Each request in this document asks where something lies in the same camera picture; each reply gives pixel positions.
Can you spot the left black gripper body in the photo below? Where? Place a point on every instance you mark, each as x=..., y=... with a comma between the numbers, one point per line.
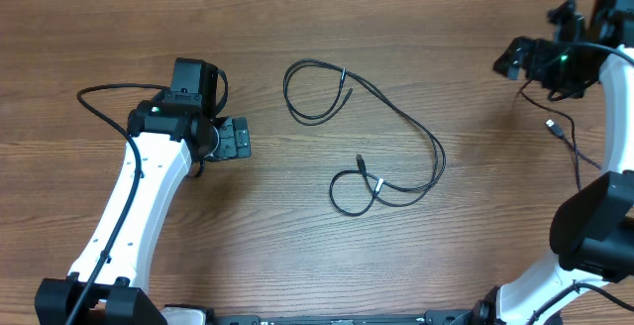
x=226, y=138

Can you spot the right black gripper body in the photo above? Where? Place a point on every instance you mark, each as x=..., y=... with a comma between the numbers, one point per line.
x=561, y=69

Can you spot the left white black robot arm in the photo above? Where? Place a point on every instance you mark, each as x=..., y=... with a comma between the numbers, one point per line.
x=166, y=136

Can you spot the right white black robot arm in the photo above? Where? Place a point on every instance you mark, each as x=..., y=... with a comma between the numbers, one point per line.
x=591, y=235

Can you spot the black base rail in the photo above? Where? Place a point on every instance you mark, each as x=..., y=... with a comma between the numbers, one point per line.
x=386, y=317

